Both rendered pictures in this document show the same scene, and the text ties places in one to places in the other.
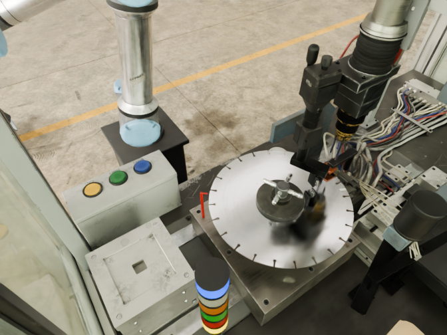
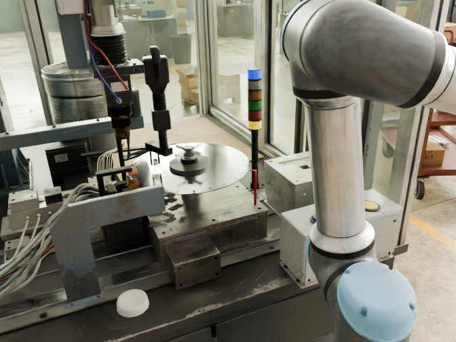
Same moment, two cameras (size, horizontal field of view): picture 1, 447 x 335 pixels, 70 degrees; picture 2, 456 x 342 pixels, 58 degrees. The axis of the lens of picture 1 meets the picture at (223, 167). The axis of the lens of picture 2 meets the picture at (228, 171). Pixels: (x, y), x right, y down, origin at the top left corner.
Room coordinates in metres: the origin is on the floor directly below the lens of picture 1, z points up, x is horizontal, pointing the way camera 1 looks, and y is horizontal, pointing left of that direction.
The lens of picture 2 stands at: (1.43, 0.17, 1.42)
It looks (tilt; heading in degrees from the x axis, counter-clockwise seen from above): 25 degrees down; 191
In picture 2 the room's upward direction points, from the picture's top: 2 degrees counter-clockwise
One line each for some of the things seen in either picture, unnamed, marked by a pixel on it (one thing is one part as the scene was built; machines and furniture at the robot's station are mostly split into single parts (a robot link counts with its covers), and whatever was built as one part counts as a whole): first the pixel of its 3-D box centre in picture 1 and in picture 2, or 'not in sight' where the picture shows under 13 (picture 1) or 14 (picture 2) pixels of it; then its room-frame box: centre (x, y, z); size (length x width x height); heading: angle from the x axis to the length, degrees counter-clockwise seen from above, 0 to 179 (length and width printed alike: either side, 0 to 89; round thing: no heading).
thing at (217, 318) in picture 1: (213, 304); (254, 104); (0.17, 0.01, 1.05); 0.05 x 0.04 x 0.03; 34
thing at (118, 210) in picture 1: (126, 199); (339, 235); (0.54, 0.27, 0.82); 0.28 x 0.11 x 0.15; 124
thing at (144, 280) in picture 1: (146, 280); (303, 188); (0.30, 0.18, 0.82); 0.18 x 0.18 x 0.15; 34
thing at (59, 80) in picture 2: not in sight; (89, 109); (-0.10, -0.71, 0.93); 0.31 x 0.31 x 0.36
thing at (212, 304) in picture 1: (213, 287); (254, 83); (0.17, 0.01, 1.11); 0.05 x 0.04 x 0.03; 34
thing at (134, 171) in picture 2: (338, 166); (117, 180); (0.55, -0.29, 0.95); 0.10 x 0.03 x 0.07; 124
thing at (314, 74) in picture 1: (314, 105); (157, 89); (0.50, -0.18, 1.17); 0.06 x 0.05 x 0.20; 115
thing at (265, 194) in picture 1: (280, 197); (189, 161); (0.44, -0.13, 0.96); 0.11 x 0.11 x 0.03
